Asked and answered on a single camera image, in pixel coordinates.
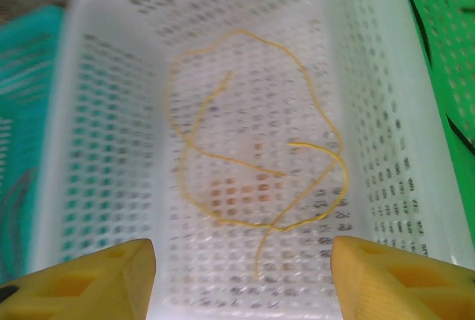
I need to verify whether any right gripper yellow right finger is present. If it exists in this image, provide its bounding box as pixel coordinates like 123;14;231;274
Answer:
330;235;475;320

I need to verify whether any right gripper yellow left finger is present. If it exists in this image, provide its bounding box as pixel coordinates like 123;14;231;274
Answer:
0;238;156;320

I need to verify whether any black cable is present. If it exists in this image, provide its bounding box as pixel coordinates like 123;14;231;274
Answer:
446;114;475;148
402;0;433;67

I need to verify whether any yellow cable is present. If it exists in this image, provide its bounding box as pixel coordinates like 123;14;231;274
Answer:
180;69;350;232
163;28;344;282

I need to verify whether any white plastic basket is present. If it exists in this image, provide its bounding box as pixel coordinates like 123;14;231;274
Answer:
27;0;465;320

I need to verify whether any teal plastic basket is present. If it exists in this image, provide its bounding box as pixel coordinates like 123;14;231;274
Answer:
0;4;73;287

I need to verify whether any green plastic basket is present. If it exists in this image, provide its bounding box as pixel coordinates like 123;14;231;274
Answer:
396;0;475;272

